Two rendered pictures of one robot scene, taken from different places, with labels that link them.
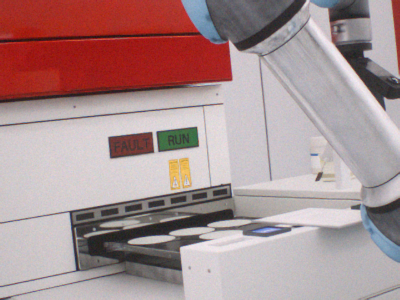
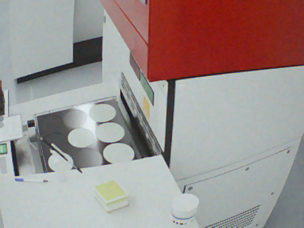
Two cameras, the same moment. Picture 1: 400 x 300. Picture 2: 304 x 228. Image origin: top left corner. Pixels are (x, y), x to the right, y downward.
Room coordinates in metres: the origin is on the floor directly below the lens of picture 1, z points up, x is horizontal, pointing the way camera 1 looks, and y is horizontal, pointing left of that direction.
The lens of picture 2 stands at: (2.26, -1.03, 1.91)
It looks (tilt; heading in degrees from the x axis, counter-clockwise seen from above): 39 degrees down; 108
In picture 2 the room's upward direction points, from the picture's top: 2 degrees clockwise
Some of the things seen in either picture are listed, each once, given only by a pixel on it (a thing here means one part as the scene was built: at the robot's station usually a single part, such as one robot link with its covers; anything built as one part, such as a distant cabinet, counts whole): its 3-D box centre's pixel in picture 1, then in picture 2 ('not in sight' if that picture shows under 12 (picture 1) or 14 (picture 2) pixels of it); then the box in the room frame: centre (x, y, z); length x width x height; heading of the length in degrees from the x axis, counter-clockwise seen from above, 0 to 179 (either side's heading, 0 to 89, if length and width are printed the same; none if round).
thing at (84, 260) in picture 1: (159, 231); (137, 125); (1.84, 0.11, 0.89); 0.44 x 0.02 x 0.10; 128
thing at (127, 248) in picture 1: (152, 252); (71, 107); (1.57, 0.11, 0.90); 0.37 x 0.01 x 0.01; 38
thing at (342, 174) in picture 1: (335, 157); (61, 162); (1.75, -0.29, 1.03); 0.06 x 0.04 x 0.13; 38
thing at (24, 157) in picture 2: not in sight; (24, 157); (1.48, -0.21, 0.87); 0.36 x 0.08 x 0.03; 128
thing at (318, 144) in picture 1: (323, 155); (184, 211); (2.13, -0.32, 1.01); 0.07 x 0.07 x 0.10
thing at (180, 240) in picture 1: (222, 235); (81, 138); (1.68, -0.03, 0.90); 0.34 x 0.34 x 0.01; 38
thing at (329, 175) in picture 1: (339, 165); (110, 197); (1.92, -0.33, 1.00); 0.07 x 0.07 x 0.07; 52
